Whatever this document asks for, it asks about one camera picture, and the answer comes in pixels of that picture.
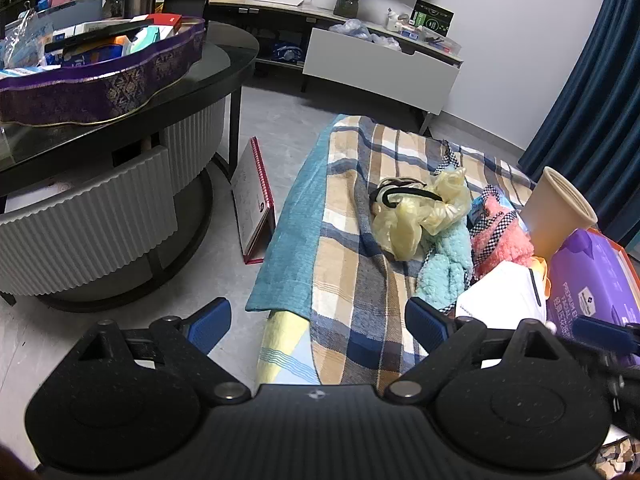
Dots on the blue rainbow small box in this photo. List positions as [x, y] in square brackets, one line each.
[479, 216]

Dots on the teal towel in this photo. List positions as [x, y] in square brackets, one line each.
[290, 240]

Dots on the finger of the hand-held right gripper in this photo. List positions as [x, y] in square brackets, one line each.
[600, 333]

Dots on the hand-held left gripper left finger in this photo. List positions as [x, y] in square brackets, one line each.
[210, 322]

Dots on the grey storage box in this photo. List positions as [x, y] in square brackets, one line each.
[75, 12]

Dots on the clear plastic bags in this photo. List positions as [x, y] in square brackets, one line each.
[360, 30]

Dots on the yellow scrunchie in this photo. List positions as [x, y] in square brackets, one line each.
[540, 272]

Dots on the dark blue curtain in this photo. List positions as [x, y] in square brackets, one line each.
[585, 85]

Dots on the white ribbed drawer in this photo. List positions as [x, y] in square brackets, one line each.
[90, 225]

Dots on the beige cup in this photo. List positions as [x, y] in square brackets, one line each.
[550, 220]

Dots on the plaid blanket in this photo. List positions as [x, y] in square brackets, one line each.
[350, 270]

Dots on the black hairband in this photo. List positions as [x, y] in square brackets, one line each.
[426, 192]

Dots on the blue bag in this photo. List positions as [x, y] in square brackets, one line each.
[287, 52]

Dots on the purple ornate tray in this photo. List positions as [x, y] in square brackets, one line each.
[100, 90]

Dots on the yellow plastic bag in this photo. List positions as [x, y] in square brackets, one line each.
[400, 225]

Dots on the long tv stand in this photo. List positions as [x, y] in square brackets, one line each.
[280, 12]

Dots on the black rectangular panel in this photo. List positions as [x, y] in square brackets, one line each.
[185, 5]

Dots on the purple tissue pack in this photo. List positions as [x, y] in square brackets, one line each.
[595, 280]

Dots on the yellow striped cloth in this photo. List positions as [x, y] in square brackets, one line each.
[285, 347]

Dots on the round black glass table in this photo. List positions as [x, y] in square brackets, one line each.
[200, 90]

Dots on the pile of assorted packets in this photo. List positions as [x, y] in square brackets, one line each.
[100, 45]

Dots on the clutter of small bottles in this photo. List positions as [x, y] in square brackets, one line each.
[415, 30]

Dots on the teal fluffy cloth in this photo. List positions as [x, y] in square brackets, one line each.
[447, 265]

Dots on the red edged desk calendar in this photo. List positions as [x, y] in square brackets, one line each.
[250, 195]

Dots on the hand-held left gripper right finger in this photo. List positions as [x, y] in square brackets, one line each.
[425, 321]

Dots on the pink fluffy cloth checkered trim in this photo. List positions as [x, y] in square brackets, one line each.
[505, 250]

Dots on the black green box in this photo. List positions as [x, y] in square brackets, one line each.
[432, 17]

